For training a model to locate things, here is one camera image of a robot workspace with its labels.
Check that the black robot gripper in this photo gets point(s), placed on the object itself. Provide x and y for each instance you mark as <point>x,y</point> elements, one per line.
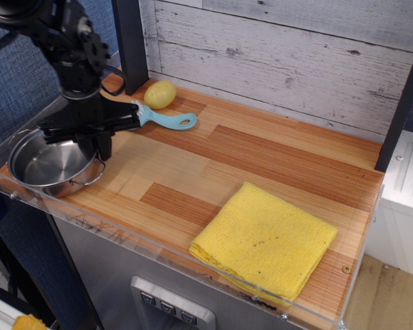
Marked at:
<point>80,120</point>

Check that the small stainless steel pan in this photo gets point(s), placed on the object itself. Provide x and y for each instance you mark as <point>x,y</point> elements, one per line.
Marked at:
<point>58,169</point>

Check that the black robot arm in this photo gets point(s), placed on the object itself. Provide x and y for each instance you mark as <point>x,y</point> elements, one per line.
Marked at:
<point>65,35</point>

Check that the folded yellow cloth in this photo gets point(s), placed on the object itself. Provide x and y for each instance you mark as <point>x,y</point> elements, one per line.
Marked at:
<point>264,245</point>

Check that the light blue scrub brush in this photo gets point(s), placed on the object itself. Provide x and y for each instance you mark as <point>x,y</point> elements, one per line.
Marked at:
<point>181,122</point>

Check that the yellow plastic potato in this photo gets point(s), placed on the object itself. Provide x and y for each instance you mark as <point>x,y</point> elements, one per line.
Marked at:
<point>160,94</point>

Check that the clear acrylic edge guard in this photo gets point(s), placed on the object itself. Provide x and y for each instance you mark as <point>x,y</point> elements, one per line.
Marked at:
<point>160,202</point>

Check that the stainless steel cabinet front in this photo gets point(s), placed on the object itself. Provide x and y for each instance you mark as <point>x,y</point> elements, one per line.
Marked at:
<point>106,266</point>

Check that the silver button control panel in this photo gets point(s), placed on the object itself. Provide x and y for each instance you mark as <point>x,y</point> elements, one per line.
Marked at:
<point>148,294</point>

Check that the yellow black object bottom left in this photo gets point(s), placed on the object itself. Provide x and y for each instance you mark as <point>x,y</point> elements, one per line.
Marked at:
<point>24,322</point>

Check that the white ribbed appliance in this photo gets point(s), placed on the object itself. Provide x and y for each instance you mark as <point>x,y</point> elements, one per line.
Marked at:
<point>390,238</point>

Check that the left dark vertical post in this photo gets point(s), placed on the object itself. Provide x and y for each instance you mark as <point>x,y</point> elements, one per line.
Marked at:
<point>131,43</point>

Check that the dark vertical post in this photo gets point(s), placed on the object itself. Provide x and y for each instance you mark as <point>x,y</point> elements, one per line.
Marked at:
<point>131,43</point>
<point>396,126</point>

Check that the right dark vertical post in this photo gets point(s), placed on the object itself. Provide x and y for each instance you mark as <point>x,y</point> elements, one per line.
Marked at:
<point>396,126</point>

